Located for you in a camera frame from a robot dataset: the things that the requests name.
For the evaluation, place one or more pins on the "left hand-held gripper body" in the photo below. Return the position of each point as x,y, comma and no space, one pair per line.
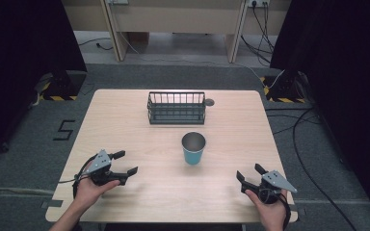
100,162

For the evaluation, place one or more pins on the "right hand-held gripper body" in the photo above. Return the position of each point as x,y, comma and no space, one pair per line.
277,180

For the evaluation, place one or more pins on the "blue cup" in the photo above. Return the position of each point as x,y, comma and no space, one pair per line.
193,156

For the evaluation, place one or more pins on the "person's left hand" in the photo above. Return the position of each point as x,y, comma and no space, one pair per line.
88,192

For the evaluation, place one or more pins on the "person's right hand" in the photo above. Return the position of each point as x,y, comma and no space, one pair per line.
273,215

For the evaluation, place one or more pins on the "grey tape floor strip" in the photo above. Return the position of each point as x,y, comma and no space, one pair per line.
52,203

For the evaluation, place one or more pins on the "black stand base striped tape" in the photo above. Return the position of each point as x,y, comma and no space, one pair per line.
285,91
62,86

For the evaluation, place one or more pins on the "black curtain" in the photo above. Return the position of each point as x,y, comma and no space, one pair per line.
343,80
19,64

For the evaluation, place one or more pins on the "white wall socket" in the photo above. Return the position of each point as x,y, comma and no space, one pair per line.
258,2

